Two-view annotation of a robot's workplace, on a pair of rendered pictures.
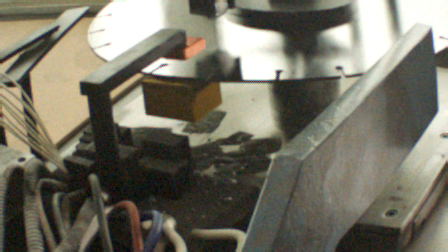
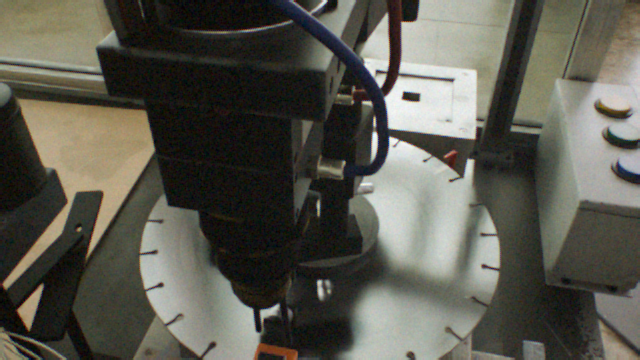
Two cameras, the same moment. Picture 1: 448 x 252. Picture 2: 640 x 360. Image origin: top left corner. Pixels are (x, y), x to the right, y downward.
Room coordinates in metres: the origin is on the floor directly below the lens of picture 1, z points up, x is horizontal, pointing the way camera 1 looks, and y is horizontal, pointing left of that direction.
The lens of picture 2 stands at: (0.41, 0.08, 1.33)
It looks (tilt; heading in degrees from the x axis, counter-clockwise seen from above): 41 degrees down; 337
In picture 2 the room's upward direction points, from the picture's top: straight up
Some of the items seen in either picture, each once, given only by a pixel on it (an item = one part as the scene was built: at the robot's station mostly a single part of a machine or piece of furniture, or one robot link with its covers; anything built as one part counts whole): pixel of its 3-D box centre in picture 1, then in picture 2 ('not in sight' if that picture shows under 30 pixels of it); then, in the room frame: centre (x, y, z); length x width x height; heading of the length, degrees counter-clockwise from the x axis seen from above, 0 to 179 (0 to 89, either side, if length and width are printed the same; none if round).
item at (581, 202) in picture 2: not in sight; (592, 179); (0.81, -0.50, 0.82); 0.28 x 0.11 x 0.15; 145
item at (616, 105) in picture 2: not in sight; (613, 108); (0.86, -0.55, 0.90); 0.04 x 0.04 x 0.02
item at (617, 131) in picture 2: not in sight; (622, 137); (0.81, -0.51, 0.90); 0.04 x 0.04 x 0.02
